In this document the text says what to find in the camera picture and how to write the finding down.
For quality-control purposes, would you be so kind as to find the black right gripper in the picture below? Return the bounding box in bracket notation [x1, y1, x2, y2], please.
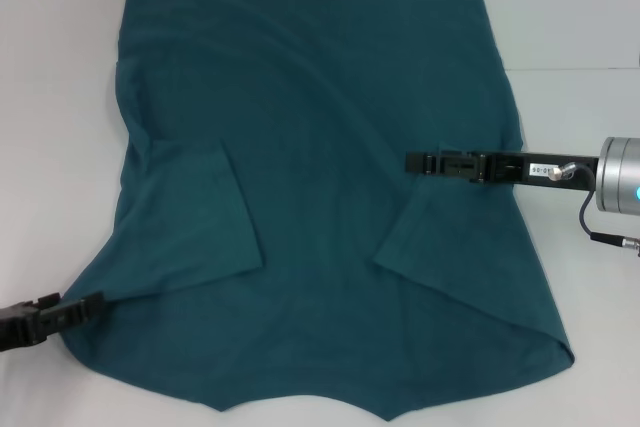
[405, 146, 602, 197]

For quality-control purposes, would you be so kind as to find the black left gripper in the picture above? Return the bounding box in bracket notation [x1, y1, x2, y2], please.
[0, 290, 108, 355]

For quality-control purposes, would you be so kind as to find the dark right arm cable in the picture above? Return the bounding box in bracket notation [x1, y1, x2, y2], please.
[559, 160, 640, 251]

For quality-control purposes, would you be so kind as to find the teal blue t-shirt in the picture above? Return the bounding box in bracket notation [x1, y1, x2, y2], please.
[57, 0, 576, 421]

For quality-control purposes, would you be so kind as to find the silver angled cable connector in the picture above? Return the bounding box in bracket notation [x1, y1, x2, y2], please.
[546, 162, 576, 182]

